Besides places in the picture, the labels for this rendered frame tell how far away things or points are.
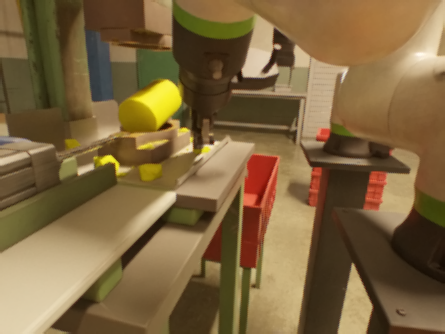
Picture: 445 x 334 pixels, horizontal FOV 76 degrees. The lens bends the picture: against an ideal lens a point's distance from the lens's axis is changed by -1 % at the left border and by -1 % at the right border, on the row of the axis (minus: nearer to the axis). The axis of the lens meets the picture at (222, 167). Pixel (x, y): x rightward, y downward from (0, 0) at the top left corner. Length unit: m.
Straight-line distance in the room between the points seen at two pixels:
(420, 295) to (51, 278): 0.35
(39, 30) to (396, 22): 0.54
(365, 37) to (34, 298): 0.27
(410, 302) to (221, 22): 0.34
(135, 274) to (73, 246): 0.07
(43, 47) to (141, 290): 0.46
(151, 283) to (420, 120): 0.35
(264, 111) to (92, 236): 5.71
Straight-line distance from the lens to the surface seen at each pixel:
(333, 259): 1.06
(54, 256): 0.27
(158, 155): 0.46
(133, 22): 0.43
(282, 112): 5.90
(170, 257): 0.32
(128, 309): 0.27
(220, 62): 0.33
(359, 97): 0.48
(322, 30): 0.22
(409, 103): 0.43
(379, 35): 0.22
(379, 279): 0.40
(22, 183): 0.30
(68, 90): 0.57
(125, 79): 6.92
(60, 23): 0.57
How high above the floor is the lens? 1.14
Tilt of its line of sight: 18 degrees down
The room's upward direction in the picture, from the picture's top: 2 degrees clockwise
